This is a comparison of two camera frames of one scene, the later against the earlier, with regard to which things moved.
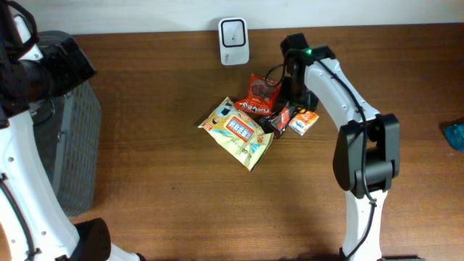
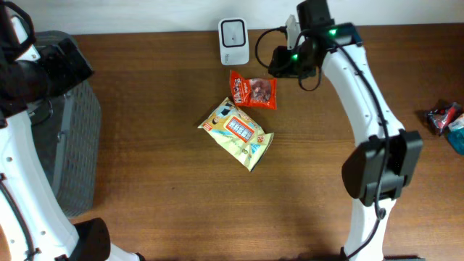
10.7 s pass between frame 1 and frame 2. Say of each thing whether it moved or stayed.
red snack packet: moved
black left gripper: stayed
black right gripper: moved
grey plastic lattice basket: stayed
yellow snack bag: stayed
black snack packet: moved
